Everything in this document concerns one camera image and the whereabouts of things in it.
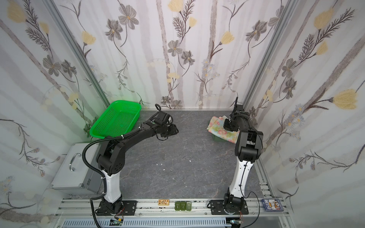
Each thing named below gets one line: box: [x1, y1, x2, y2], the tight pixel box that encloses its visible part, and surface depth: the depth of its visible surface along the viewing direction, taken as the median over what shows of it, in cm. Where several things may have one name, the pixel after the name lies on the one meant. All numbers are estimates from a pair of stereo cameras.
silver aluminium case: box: [49, 142, 104, 196], surface depth 73 cm
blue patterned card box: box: [261, 198, 284, 212], surface depth 75 cm
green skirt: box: [211, 133, 233, 143], surface depth 102 cm
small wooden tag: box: [157, 199, 170, 206], surface depth 76 cm
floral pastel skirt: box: [206, 115, 241, 144], surface depth 103 cm
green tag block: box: [174, 201, 193, 211], surface depth 75 cm
